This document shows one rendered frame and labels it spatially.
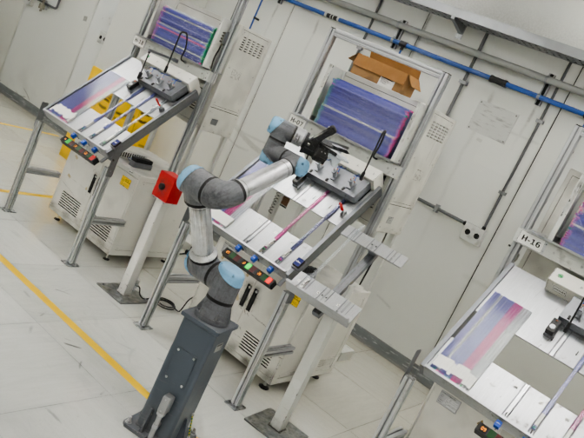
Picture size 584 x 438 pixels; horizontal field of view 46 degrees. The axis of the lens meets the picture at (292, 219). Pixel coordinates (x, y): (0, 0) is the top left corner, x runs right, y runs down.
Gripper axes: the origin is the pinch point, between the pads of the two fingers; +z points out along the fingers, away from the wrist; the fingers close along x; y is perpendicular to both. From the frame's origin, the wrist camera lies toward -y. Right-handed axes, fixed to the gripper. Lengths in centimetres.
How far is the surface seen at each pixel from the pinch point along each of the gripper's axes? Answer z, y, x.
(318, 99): -19, 4, -106
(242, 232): -25, 70, -46
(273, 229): -12, 62, -47
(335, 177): 6, 29, -68
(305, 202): -2, 46, -63
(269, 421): 28, 138, -8
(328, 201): 8, 40, -62
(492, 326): 88, 37, 6
